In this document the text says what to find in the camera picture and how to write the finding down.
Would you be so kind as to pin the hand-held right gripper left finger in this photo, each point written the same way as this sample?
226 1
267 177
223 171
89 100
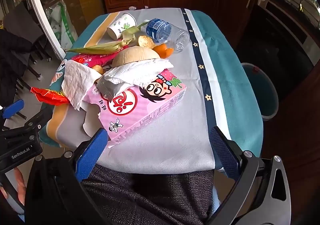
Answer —
91 152

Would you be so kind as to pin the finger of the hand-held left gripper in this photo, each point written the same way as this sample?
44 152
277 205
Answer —
37 120
12 110

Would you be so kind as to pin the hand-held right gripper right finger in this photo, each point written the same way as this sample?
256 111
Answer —
225 152

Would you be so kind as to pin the red orange snack wrapper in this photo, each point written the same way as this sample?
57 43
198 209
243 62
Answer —
50 96

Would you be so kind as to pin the white paper towel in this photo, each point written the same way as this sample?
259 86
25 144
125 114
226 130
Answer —
75 82
140 70

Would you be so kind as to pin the silver foil wrapper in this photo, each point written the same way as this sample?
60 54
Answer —
110 88

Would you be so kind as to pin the teal trash bin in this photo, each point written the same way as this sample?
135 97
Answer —
262 90

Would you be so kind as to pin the brown bread piece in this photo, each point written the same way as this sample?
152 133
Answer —
146 41
98 68

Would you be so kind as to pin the red snack bag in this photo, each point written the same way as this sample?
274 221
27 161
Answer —
100 59

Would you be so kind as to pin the green corn husk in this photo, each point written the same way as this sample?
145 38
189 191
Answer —
100 49
132 31

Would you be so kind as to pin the brown plush bun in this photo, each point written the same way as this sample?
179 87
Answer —
135 56

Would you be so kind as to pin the orange peel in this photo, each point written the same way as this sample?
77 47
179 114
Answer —
162 50

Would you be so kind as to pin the white paper cup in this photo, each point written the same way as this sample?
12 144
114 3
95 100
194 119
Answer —
120 27

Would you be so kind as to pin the clear plastic bottle blue label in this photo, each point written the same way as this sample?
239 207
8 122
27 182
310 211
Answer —
162 31

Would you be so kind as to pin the person's left hand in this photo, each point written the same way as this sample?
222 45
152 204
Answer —
20 187

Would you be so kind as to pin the striped teal grey tablecloth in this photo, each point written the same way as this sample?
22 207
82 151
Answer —
175 127

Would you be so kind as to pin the person's grey trousers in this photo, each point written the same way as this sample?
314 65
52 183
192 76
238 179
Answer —
150 195

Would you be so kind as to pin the dark chair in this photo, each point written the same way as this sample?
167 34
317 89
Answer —
22 22

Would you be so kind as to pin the green white plastic bag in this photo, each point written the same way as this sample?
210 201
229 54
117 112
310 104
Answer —
62 25

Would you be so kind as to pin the white framed glass door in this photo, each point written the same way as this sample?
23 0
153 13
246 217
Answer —
37 7

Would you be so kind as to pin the black built-in oven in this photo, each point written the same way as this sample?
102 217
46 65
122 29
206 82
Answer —
282 25

